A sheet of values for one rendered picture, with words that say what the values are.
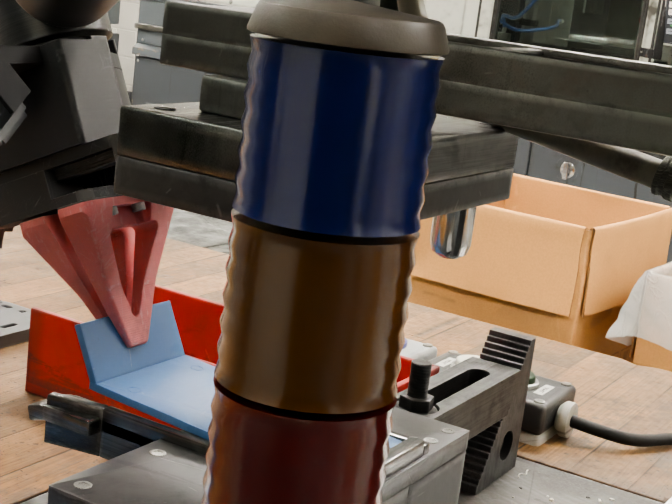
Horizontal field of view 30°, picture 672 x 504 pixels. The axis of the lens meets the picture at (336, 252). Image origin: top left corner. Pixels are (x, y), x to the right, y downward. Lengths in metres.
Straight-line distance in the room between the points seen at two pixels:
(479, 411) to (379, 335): 0.50
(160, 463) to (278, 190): 0.34
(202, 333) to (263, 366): 0.67
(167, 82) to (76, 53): 5.92
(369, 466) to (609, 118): 0.22
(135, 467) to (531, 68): 0.24
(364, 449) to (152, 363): 0.40
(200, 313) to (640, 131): 0.53
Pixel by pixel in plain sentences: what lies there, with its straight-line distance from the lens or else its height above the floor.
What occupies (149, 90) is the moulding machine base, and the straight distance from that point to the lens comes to 6.60.
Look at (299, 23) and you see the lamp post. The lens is 0.23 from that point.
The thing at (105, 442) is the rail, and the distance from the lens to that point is 0.60.
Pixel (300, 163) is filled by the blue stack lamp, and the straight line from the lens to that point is 0.23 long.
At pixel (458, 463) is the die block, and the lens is 0.64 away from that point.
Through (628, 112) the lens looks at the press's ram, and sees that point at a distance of 0.44.
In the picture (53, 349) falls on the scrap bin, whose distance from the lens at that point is 0.85.
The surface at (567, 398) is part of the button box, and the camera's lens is 0.92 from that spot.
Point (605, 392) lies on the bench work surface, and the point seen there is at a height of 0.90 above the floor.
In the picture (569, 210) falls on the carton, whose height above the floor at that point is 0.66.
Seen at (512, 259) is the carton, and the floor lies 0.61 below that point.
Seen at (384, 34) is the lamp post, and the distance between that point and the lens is 0.23.
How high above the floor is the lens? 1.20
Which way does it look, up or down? 13 degrees down
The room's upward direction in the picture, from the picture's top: 7 degrees clockwise
